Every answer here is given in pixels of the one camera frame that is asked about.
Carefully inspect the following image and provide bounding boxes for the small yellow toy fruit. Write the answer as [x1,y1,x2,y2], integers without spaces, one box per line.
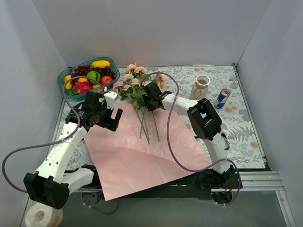
[78,77,89,82]

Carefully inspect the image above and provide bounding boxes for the white ribbed ceramic vase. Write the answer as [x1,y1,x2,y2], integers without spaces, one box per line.
[189,75,210,100]

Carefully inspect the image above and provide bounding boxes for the dark red toy grapes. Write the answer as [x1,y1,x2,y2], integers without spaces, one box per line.
[71,65,116,85]

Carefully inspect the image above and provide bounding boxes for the black gold-lettered ribbon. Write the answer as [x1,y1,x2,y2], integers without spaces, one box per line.
[194,132,230,151]

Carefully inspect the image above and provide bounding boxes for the blue silver energy drink can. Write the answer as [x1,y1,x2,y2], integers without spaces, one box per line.
[214,88,231,109]

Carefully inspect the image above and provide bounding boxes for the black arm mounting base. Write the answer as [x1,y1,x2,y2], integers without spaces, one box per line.
[63,163,243,201]

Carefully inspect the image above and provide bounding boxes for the floral patterned table mat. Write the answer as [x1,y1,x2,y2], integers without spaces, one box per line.
[53,65,266,170]

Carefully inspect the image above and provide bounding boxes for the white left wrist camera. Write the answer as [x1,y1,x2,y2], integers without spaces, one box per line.
[104,91,118,110]

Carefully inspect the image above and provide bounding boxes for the pink toy dragon fruit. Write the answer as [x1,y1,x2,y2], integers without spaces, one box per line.
[73,82,93,95]

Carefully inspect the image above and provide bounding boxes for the purple wrapping paper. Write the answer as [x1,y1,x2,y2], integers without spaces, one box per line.
[84,102,210,201]

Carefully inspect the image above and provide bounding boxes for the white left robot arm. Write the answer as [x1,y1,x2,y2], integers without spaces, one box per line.
[23,91,123,210]

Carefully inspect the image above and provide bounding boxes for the red toy apple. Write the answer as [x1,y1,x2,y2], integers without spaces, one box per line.
[100,75,113,85]

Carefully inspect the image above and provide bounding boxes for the yellow toy mango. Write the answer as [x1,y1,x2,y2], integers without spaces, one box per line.
[91,60,111,68]

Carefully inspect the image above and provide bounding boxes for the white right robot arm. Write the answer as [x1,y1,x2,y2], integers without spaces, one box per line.
[141,81,236,188]

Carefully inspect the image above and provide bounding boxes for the two-bloom peach rose stem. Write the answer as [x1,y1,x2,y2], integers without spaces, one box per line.
[120,64,146,109]

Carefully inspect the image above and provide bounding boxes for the white tissue paper roll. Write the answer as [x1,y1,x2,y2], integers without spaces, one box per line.
[25,202,63,227]

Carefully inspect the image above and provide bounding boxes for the pale pink rose stem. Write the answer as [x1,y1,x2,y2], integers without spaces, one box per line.
[113,79,150,144]

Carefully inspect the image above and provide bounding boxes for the green toy watermelon ball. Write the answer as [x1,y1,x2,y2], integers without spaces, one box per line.
[87,70,101,84]

